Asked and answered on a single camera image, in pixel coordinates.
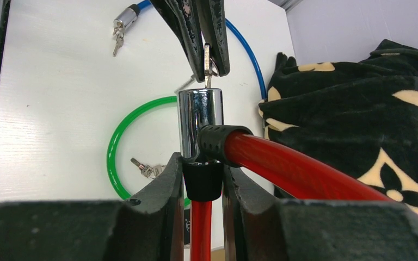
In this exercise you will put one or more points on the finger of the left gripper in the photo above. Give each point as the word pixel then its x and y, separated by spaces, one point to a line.
pixel 213 26
pixel 182 18

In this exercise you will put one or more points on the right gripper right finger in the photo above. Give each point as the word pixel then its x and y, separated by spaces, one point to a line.
pixel 259 226

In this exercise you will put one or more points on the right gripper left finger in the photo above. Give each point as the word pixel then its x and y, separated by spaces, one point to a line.
pixel 146 226

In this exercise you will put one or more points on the green cable lock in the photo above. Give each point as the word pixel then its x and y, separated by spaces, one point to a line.
pixel 117 141

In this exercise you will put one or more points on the red cable lock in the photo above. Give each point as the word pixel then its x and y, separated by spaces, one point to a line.
pixel 208 146

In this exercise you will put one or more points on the red cable lock keys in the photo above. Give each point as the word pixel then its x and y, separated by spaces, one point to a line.
pixel 209 71

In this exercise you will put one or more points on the black floral pillow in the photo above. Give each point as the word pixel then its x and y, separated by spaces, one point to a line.
pixel 360 118

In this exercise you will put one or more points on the blue cable lock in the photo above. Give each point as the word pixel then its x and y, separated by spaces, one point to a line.
pixel 130 14

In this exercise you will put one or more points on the blue cable lock keys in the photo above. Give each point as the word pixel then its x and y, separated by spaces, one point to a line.
pixel 119 35

